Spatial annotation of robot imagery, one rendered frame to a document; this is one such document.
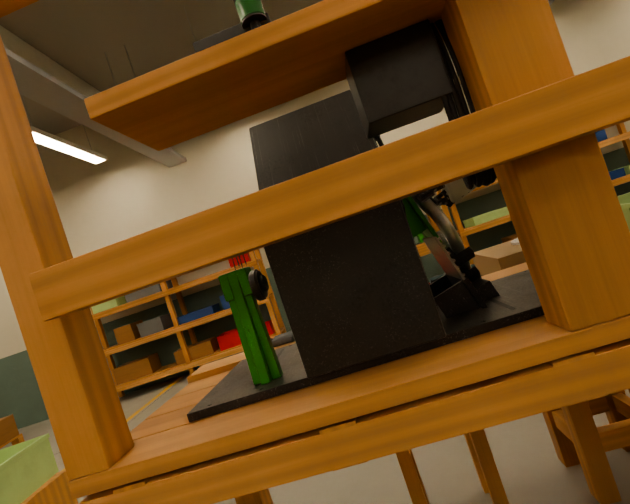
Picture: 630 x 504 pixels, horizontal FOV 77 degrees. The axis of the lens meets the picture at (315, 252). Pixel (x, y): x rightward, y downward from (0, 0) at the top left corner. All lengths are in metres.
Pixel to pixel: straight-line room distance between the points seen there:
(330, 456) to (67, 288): 0.56
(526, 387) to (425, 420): 0.18
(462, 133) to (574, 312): 0.35
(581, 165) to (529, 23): 0.25
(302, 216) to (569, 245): 0.45
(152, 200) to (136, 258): 6.60
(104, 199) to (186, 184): 1.45
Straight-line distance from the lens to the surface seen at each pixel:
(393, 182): 0.67
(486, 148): 0.71
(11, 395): 9.04
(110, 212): 7.68
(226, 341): 6.42
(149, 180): 7.42
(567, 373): 0.82
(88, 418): 0.94
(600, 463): 1.86
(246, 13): 0.87
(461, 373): 0.76
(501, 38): 0.83
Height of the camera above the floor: 1.13
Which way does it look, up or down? 1 degrees up
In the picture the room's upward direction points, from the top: 19 degrees counter-clockwise
